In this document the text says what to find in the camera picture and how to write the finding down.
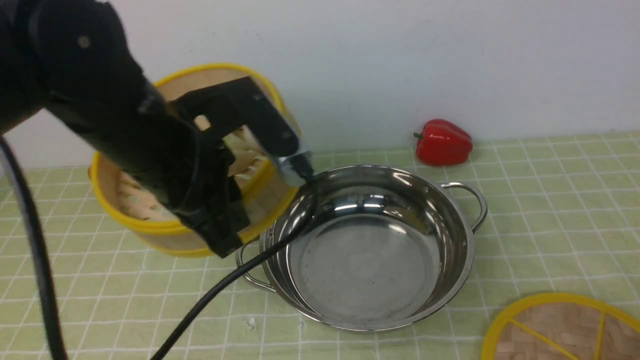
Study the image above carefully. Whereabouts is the red bell pepper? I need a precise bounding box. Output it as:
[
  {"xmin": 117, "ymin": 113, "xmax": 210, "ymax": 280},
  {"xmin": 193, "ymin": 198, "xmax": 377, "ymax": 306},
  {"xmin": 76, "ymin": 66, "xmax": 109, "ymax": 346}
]
[{"xmin": 413, "ymin": 119, "xmax": 474, "ymax": 167}]

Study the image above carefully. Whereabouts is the yellow rimmed bamboo steamer basket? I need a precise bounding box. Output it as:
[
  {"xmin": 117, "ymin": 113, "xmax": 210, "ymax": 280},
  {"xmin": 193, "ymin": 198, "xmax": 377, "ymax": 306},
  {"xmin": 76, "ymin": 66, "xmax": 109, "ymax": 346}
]
[{"xmin": 88, "ymin": 63, "xmax": 300, "ymax": 258}]

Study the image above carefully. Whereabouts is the green checked tablecloth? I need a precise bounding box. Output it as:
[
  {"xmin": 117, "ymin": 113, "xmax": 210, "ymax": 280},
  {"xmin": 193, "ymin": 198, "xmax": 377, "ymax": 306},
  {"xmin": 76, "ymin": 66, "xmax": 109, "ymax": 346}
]
[{"xmin": 24, "ymin": 132, "xmax": 640, "ymax": 360}]

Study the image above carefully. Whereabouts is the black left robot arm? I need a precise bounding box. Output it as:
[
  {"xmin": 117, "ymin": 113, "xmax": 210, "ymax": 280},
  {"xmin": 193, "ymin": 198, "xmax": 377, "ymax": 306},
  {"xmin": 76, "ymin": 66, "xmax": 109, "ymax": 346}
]
[{"xmin": 0, "ymin": 0, "xmax": 249, "ymax": 258}]

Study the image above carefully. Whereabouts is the yellow rimmed woven steamer lid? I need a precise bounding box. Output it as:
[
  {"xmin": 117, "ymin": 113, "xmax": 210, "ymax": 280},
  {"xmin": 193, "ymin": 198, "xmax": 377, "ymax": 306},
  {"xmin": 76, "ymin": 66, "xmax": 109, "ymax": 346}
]
[{"xmin": 480, "ymin": 292, "xmax": 640, "ymax": 360}]

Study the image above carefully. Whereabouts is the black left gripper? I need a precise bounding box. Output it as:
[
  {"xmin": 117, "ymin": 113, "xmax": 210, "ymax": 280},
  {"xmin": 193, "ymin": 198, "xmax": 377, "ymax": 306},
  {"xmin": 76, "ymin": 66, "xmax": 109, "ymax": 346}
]
[{"xmin": 121, "ymin": 89, "xmax": 249, "ymax": 258}]

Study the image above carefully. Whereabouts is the black camera cable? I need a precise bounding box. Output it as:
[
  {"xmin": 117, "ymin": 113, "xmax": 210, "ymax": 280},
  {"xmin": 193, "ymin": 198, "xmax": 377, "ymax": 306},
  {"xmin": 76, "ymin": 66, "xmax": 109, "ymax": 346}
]
[{"xmin": 0, "ymin": 137, "xmax": 318, "ymax": 360}]

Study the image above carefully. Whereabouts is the stainless steel two-handled pot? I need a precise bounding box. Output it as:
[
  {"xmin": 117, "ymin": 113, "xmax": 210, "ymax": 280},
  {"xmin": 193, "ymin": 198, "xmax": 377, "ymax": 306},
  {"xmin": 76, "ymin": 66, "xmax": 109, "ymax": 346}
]
[{"xmin": 244, "ymin": 165, "xmax": 489, "ymax": 332}]

